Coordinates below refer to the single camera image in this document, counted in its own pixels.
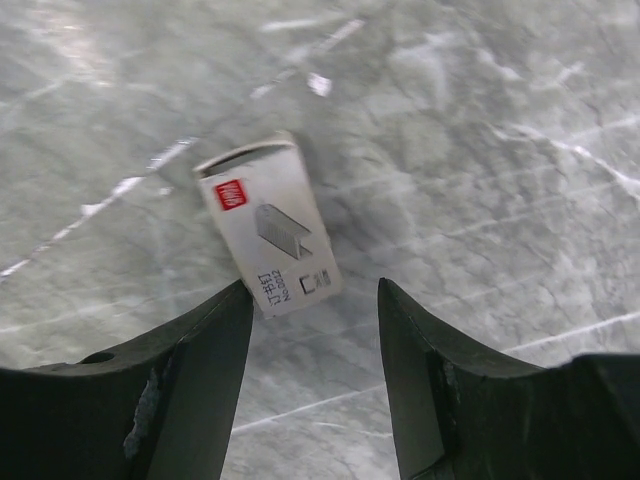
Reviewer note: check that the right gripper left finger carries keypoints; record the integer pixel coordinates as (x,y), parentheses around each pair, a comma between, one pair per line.
(160,406)

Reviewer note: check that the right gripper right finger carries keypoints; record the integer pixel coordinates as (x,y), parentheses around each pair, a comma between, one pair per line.
(461,410)

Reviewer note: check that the white staple box sleeve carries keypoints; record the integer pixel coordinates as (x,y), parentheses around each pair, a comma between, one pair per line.
(260,198)

